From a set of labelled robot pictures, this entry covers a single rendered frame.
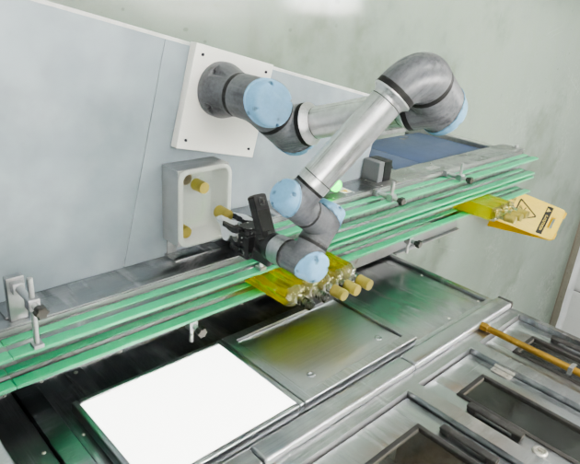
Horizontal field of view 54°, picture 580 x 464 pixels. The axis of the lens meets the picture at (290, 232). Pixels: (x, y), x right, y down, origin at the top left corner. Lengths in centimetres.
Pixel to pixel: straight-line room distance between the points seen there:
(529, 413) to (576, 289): 623
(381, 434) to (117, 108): 102
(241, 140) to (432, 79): 66
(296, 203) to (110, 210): 55
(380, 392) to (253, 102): 81
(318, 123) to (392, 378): 70
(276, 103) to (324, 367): 70
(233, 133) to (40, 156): 54
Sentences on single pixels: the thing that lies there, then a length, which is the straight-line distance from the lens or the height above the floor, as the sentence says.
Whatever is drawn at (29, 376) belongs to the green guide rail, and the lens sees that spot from 141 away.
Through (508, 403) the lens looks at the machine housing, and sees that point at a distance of 167.
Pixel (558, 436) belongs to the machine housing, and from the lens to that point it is 163.
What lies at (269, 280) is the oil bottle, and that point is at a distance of 163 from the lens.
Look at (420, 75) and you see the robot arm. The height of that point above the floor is 136.
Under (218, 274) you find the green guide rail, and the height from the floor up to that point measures 91.
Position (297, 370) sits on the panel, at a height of 121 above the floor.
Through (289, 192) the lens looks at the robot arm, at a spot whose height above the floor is 124.
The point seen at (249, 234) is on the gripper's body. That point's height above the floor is 105.
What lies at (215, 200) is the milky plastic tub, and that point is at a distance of 167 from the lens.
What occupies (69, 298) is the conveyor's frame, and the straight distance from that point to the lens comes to 149.
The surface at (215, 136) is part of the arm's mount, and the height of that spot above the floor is 78.
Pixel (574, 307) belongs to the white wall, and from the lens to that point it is 794.
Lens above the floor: 204
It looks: 40 degrees down
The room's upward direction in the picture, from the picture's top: 116 degrees clockwise
